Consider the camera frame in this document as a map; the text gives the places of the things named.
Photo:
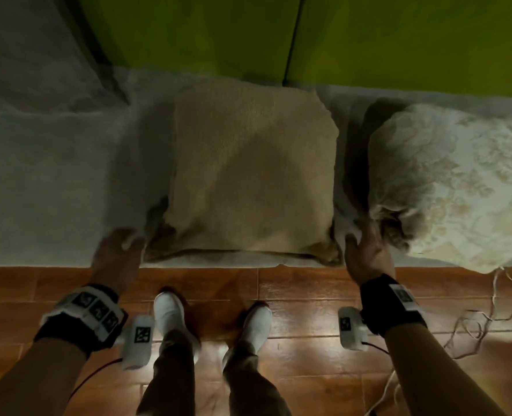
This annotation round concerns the person's left hand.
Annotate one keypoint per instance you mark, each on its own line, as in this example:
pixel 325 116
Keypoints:
pixel 116 259

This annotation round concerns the person's right hand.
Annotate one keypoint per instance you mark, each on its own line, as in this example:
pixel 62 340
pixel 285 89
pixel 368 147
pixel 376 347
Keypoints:
pixel 370 259

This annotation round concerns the person's right thumb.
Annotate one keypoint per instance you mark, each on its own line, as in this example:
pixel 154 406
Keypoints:
pixel 351 246

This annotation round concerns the person's left fingers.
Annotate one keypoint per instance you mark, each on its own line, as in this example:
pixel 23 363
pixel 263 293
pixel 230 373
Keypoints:
pixel 128 240

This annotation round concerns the person's left forearm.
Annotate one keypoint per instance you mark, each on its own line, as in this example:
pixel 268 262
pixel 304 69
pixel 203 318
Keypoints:
pixel 33 383

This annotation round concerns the person's right forearm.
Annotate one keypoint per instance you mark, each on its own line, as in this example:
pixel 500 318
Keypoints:
pixel 433 372

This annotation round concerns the person's left white shoe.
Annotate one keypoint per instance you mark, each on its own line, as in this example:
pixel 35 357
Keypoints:
pixel 170 316

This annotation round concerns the person's white shoe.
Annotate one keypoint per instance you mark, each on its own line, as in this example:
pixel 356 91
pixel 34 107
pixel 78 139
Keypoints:
pixel 256 327
pixel 170 316

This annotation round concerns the grey sofa cover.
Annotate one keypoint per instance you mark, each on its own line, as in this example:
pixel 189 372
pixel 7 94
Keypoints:
pixel 61 181

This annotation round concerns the cream floral cushion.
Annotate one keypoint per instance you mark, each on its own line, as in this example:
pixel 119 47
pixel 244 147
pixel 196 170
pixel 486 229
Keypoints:
pixel 450 186

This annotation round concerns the beige knitted cushion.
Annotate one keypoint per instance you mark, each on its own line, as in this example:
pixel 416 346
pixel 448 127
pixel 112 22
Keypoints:
pixel 251 177

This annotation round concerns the person's right white shoe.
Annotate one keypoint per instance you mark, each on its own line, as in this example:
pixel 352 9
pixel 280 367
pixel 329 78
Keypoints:
pixel 256 327

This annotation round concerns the person's left trouser leg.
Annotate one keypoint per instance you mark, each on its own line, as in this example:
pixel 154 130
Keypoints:
pixel 171 376

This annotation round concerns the person's trouser leg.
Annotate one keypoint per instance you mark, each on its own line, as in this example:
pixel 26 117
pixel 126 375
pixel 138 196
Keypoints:
pixel 251 385
pixel 171 376

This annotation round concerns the person's right trouser leg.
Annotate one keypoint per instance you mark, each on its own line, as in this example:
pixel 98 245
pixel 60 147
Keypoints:
pixel 251 385

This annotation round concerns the grey sofa cushion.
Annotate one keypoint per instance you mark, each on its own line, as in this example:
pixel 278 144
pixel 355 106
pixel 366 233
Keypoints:
pixel 35 51

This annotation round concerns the green panel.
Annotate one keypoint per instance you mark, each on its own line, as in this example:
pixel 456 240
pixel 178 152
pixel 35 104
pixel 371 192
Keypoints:
pixel 411 38
pixel 186 32

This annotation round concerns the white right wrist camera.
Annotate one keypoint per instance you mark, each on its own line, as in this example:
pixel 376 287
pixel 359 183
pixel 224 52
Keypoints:
pixel 352 329

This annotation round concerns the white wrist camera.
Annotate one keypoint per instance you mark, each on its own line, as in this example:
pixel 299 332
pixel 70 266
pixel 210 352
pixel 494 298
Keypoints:
pixel 352 329
pixel 138 342

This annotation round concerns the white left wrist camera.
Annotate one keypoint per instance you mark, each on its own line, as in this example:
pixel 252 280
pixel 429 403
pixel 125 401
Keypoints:
pixel 138 342

